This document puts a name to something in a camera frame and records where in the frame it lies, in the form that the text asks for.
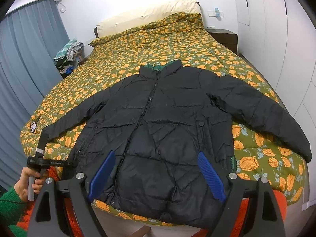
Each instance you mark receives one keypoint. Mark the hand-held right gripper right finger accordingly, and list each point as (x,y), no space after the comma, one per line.
(212,175)

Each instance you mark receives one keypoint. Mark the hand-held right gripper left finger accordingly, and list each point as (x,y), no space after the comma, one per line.
(105,170)

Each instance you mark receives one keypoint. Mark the black puffer jacket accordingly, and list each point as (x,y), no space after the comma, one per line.
(160,128)

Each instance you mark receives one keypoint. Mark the person's left forearm green sleeve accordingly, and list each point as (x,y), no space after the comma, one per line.
(9,208)

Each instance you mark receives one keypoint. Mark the pile of clothes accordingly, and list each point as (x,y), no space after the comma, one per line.
(66,51)

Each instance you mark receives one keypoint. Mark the person's left hand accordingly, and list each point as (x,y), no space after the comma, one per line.
(22,181)

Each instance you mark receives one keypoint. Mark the orange knit cloth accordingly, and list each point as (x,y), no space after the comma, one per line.
(281,202)

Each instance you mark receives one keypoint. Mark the blue-grey curtain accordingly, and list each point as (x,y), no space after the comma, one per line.
(24,54)

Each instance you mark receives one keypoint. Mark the green orange floral quilt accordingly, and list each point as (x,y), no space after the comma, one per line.
(148,44)

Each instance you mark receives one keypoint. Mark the dark wooden nightstand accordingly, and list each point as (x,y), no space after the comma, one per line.
(226,38)

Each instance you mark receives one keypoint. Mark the white wardrobe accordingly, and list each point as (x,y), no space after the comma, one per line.
(271,29)

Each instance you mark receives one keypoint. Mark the cream pillow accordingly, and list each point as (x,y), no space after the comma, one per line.
(138,14)

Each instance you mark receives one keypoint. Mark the white wall switch panel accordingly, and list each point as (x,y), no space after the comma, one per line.
(217,13)

